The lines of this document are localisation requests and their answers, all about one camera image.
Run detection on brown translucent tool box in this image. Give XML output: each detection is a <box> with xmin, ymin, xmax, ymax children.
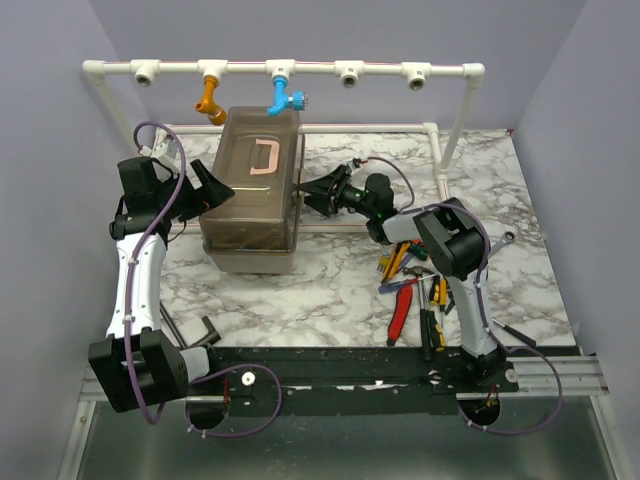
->
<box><xmin>199</xmin><ymin>106</ymin><xmax>305</xmax><ymax>274</ymax></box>

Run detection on black long screwdriver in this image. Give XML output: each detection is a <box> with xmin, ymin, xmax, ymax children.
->
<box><xmin>418</xmin><ymin>281</ymin><xmax>432</xmax><ymax>362</ymax></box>

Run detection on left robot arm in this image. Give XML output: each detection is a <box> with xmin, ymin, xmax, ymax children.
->
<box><xmin>88</xmin><ymin>156</ymin><xmax>234</xmax><ymax>413</ymax></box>

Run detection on blue handled screwdriver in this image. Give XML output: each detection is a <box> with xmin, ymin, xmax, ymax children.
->
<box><xmin>378</xmin><ymin>277</ymin><xmax>420</xmax><ymax>294</ymax></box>

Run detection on yellow black screwdriver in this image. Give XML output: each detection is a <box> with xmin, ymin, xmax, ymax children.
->
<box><xmin>429</xmin><ymin>310</ymin><xmax>446</xmax><ymax>352</ymax></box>

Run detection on black needle nose pliers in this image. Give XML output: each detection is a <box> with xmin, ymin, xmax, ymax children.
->
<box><xmin>443</xmin><ymin>287</ymin><xmax>455</xmax><ymax>316</ymax></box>

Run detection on claw hammer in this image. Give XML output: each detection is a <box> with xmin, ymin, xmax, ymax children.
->
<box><xmin>403</xmin><ymin>266</ymin><xmax>433</xmax><ymax>362</ymax></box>

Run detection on white PVC pipe frame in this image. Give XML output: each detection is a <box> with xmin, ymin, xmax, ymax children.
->
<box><xmin>82</xmin><ymin>59</ymin><xmax>485</xmax><ymax>200</ymax></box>

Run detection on small black hammer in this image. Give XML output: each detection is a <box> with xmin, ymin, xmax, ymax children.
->
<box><xmin>493</xmin><ymin>320</ymin><xmax>537</xmax><ymax>348</ymax></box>

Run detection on black L bracket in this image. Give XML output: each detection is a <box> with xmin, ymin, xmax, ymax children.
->
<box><xmin>160</xmin><ymin>304</ymin><xmax>221</xmax><ymax>350</ymax></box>

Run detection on blue plastic faucet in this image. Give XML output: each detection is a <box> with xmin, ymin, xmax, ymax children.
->
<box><xmin>267</xmin><ymin>75</ymin><xmax>308</xmax><ymax>117</ymax></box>

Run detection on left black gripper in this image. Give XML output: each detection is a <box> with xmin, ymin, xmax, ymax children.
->
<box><xmin>157</xmin><ymin>159</ymin><xmax>236</xmax><ymax>222</ymax></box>

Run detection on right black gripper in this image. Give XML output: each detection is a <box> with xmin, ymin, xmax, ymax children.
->
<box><xmin>298</xmin><ymin>167</ymin><xmax>374</xmax><ymax>220</ymax></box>

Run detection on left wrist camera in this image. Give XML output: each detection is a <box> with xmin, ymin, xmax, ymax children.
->
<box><xmin>138</xmin><ymin>141</ymin><xmax>180</xmax><ymax>173</ymax></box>

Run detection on black metal base rail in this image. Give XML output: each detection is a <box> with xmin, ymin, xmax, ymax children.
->
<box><xmin>187</xmin><ymin>346</ymin><xmax>519</xmax><ymax>417</ymax></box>

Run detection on yellow short screwdriver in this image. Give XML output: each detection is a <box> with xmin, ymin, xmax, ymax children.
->
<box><xmin>429</xmin><ymin>275</ymin><xmax>448</xmax><ymax>309</ymax></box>

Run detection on silver combination wrench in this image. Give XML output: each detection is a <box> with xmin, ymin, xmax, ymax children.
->
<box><xmin>489</xmin><ymin>231</ymin><xmax>516</xmax><ymax>257</ymax></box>

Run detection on green handled screwdriver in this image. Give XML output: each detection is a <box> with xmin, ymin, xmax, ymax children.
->
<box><xmin>408</xmin><ymin>242</ymin><xmax>428</xmax><ymax>261</ymax></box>

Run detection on orange plastic faucet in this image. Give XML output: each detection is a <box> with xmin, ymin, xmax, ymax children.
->
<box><xmin>194</xmin><ymin>75</ymin><xmax>227</xmax><ymax>126</ymax></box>

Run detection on red utility knife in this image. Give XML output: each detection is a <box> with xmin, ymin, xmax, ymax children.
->
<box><xmin>386</xmin><ymin>284</ymin><xmax>413</xmax><ymax>347</ymax></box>

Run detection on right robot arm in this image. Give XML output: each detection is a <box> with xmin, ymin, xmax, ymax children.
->
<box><xmin>299</xmin><ymin>165</ymin><xmax>506</xmax><ymax>392</ymax></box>

